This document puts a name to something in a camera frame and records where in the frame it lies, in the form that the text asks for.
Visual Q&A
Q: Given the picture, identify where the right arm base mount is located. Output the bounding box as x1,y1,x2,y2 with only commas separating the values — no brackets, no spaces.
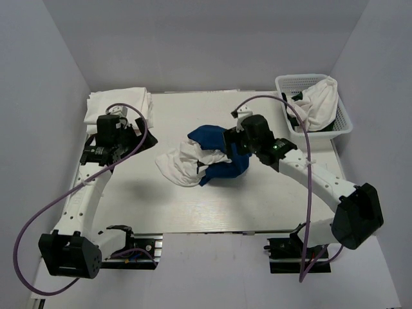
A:
264,238,332,274

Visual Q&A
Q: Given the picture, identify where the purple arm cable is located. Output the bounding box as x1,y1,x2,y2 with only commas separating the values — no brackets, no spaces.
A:
230,95,344,283
13,102,158,294

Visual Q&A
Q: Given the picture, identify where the folded white t-shirt stack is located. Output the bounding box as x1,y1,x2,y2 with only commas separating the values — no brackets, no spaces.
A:
84,87,154,135

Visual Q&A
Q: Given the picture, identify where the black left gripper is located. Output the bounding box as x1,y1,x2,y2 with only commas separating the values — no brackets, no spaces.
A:
115,118,158,159

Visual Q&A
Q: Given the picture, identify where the white t-shirt black print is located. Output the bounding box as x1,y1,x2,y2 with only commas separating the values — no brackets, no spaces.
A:
155,139,232,187

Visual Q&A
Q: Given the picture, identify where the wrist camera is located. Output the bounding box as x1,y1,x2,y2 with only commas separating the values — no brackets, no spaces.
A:
230,105,253,125
106,105,127,117

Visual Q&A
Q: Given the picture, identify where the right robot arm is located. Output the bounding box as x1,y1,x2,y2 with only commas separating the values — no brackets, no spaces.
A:
223,115,384,257

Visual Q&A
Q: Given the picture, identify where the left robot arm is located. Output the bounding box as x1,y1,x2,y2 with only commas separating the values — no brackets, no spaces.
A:
39,114,158,279

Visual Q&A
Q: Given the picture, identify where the white plastic laundry basket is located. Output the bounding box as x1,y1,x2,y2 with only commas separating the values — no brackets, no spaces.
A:
275,73,353,144

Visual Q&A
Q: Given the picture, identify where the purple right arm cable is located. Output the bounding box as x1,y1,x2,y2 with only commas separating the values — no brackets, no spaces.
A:
230,95,344,283

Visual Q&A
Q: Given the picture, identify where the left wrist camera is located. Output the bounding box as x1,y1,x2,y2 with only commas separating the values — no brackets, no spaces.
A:
106,105,127,117

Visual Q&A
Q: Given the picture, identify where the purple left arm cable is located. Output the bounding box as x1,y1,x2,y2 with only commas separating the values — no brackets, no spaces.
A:
13,102,158,294

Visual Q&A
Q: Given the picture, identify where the white t-shirt green trim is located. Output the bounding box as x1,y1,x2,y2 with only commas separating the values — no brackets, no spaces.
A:
277,75,339,132

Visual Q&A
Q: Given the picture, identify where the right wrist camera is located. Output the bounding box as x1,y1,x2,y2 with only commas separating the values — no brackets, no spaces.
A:
230,105,253,125

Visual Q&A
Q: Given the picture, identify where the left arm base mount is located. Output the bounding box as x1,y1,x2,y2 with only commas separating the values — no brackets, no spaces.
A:
102,234,163,270

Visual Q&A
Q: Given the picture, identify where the blue Mickey Mouse t-shirt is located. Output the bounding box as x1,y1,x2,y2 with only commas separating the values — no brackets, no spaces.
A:
187,125,251,186

